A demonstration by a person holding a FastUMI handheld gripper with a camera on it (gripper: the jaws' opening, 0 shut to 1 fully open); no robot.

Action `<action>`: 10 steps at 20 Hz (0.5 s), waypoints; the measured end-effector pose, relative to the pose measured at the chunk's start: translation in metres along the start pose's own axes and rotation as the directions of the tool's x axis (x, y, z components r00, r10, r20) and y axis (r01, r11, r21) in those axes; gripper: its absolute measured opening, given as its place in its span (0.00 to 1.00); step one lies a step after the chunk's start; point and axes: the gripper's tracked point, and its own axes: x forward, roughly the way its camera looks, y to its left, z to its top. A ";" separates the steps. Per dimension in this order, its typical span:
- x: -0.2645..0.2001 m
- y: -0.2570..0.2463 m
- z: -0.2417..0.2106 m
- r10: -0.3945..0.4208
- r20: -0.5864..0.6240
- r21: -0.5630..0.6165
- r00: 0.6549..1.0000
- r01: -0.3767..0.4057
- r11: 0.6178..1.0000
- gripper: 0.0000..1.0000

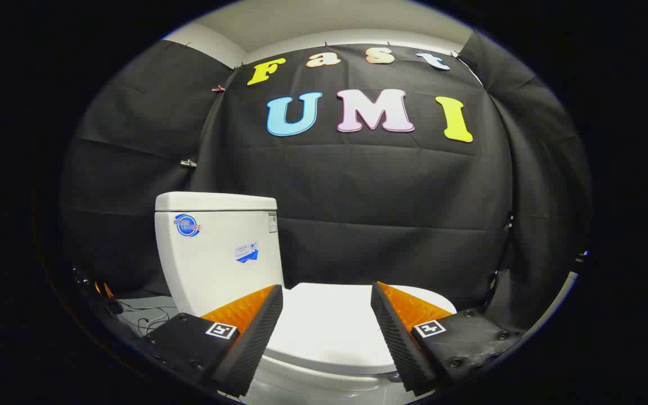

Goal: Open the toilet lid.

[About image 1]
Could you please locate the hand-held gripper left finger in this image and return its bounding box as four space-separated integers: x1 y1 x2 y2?
143 284 284 398

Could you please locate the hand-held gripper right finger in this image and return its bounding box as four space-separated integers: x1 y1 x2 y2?
370 281 527 397

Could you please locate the white toilet lid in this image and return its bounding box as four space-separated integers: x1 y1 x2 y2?
265 282 457 376

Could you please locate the white toilet tank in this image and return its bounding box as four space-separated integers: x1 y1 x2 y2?
154 192 285 318

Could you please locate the white toilet bowl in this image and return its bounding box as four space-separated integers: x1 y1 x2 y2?
245 354 403 401

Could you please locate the black backdrop cloth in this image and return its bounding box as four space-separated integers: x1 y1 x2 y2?
60 39 592 332

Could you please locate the tangle of floor cables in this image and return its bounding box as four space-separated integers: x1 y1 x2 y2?
74 269 179 339

